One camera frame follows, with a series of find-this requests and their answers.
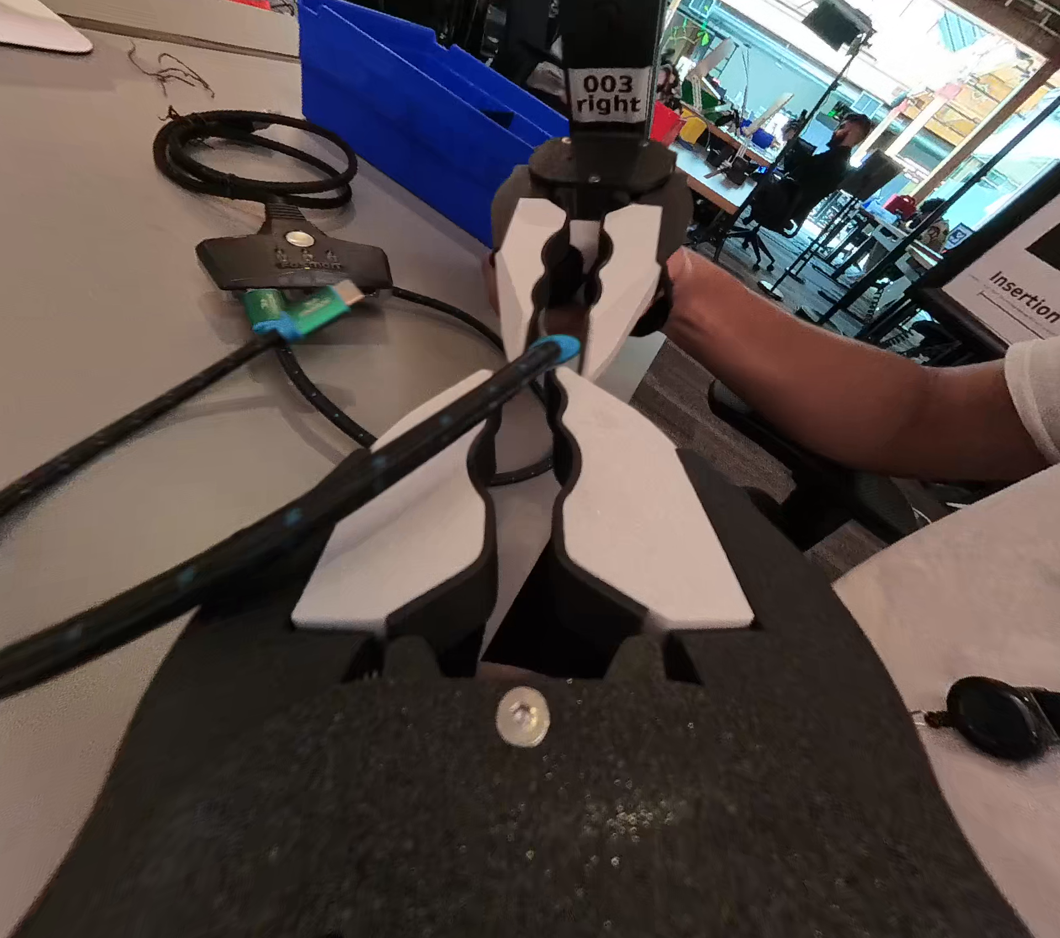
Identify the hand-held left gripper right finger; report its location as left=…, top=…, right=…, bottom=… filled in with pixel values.
left=550, top=367, right=755, bottom=678

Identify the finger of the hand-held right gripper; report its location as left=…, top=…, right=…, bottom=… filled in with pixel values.
left=494, top=197, right=571, bottom=358
left=571, top=203, right=667, bottom=384

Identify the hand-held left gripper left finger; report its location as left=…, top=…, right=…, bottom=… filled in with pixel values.
left=291, top=370, right=498, bottom=674

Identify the blue plastic bin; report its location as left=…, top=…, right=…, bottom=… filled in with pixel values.
left=295, top=0, right=573, bottom=249

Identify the thin black switch cable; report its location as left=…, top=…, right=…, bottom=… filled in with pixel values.
left=153, top=110, right=359, bottom=235

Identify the person's right forearm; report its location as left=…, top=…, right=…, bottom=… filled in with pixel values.
left=662, top=246, right=1048, bottom=479

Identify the wooden desk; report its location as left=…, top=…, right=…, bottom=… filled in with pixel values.
left=675, top=126, right=796, bottom=214

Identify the black light on tripod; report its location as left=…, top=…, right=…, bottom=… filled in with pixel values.
left=774, top=0, right=877, bottom=293

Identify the person's white shirt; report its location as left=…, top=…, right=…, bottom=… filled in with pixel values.
left=832, top=337, right=1060, bottom=938

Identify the black badge reel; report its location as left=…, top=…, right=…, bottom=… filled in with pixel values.
left=944, top=675, right=1060, bottom=761

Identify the thin dark thread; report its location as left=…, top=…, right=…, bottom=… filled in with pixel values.
left=124, top=39, right=216, bottom=98

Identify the white tablet stand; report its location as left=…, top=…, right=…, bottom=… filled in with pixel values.
left=0, top=0, right=94, bottom=55

